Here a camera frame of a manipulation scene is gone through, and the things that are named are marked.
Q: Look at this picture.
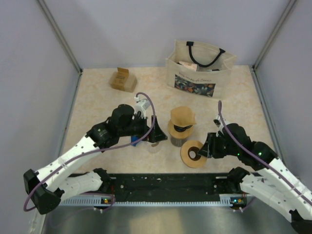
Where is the brown paper coffee filter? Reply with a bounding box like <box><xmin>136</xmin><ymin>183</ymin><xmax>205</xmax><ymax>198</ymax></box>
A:
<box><xmin>170</xmin><ymin>106</ymin><xmax>196</xmax><ymax>127</ymax></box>

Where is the cream canvas tote bag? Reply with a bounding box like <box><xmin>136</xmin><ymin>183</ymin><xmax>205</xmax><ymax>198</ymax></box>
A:
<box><xmin>166</xmin><ymin>40</ymin><xmax>237</xmax><ymax>99</ymax></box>

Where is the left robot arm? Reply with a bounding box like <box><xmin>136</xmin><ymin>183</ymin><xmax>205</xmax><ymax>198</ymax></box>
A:
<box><xmin>23</xmin><ymin>104</ymin><xmax>168</xmax><ymax>215</ymax></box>

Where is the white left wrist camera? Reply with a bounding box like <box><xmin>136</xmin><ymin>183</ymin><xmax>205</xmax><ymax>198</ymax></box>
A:
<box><xmin>133</xmin><ymin>97</ymin><xmax>151</xmax><ymax>118</ymax></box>

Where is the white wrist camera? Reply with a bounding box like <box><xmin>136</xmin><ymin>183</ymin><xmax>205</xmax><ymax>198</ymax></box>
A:
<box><xmin>214</xmin><ymin>116</ymin><xmax>229</xmax><ymax>127</ymax></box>
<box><xmin>133</xmin><ymin>97</ymin><xmax>151</xmax><ymax>118</ymax></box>

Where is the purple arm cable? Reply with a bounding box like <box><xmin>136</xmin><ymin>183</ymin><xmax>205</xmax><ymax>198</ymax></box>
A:
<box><xmin>23</xmin><ymin>92</ymin><xmax>156</xmax><ymax>213</ymax></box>
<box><xmin>217</xmin><ymin>100</ymin><xmax>312</xmax><ymax>213</ymax></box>

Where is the smoked glass carafe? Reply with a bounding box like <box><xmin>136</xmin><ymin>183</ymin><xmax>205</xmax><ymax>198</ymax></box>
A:
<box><xmin>170</xmin><ymin>137</ymin><xmax>187</xmax><ymax>147</ymax></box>

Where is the blue glass dripper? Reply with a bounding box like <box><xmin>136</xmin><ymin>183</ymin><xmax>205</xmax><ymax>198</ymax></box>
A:
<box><xmin>174</xmin><ymin>125</ymin><xmax>193</xmax><ymax>133</ymax></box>
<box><xmin>131</xmin><ymin>136</ymin><xmax>141</xmax><ymax>147</ymax></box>

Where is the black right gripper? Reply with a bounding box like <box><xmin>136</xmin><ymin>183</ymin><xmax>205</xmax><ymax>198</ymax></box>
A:
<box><xmin>198</xmin><ymin>132</ymin><xmax>240</xmax><ymax>158</ymax></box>

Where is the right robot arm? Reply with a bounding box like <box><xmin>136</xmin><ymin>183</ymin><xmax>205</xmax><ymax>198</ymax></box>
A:
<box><xmin>198</xmin><ymin>119</ymin><xmax>312</xmax><ymax>234</ymax></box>

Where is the brown cardboard box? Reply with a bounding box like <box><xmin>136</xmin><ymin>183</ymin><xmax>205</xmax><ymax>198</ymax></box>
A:
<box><xmin>109</xmin><ymin>67</ymin><xmax>137</xmax><ymax>93</ymax></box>

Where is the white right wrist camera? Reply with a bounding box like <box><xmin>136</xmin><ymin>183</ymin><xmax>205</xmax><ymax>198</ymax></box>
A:
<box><xmin>214</xmin><ymin>116</ymin><xmax>229</xmax><ymax>127</ymax></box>

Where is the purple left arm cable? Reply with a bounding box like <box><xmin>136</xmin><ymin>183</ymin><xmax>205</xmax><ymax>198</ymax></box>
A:
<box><xmin>23</xmin><ymin>92</ymin><xmax>156</xmax><ymax>213</ymax></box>

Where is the wooden ring stand front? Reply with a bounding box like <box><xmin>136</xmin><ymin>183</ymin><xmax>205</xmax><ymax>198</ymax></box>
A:
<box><xmin>180</xmin><ymin>140</ymin><xmax>207</xmax><ymax>168</ymax></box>

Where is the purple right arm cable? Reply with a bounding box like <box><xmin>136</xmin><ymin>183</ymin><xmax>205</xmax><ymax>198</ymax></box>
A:
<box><xmin>217</xmin><ymin>100</ymin><xmax>312</xmax><ymax>213</ymax></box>

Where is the wooden dripper ring stand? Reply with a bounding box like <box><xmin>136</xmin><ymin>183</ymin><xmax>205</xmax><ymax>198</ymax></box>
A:
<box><xmin>168</xmin><ymin>120</ymin><xmax>194</xmax><ymax>139</ymax></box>

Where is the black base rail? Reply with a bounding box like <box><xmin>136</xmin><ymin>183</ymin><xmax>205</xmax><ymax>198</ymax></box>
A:
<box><xmin>82</xmin><ymin>173</ymin><xmax>256</xmax><ymax>203</ymax></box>

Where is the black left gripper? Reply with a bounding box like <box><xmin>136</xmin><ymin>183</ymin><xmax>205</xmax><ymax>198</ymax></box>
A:
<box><xmin>118</xmin><ymin>113</ymin><xmax>167</xmax><ymax>143</ymax></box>

